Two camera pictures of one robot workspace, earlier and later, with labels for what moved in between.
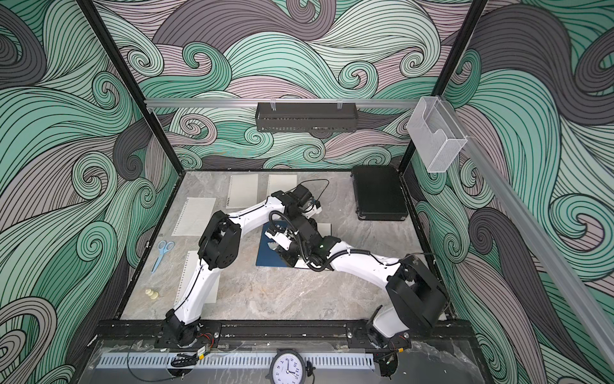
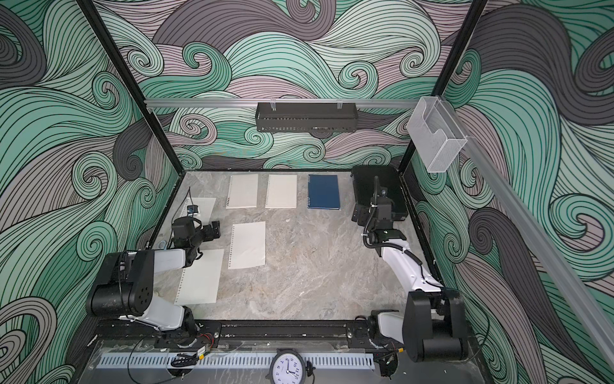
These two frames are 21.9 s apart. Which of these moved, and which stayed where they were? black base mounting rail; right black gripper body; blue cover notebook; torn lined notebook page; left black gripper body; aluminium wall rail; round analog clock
Moved: left black gripper body; blue cover notebook; right black gripper body
Stayed: round analog clock; black base mounting rail; torn lined notebook page; aluminium wall rail
